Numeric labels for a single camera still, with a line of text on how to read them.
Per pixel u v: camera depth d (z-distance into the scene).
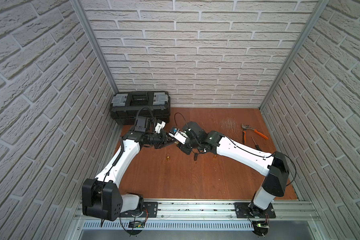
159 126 0.74
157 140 0.68
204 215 0.73
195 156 0.88
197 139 0.57
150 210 0.73
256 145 0.97
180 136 0.64
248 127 1.07
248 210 0.73
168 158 0.90
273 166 0.45
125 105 0.98
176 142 0.74
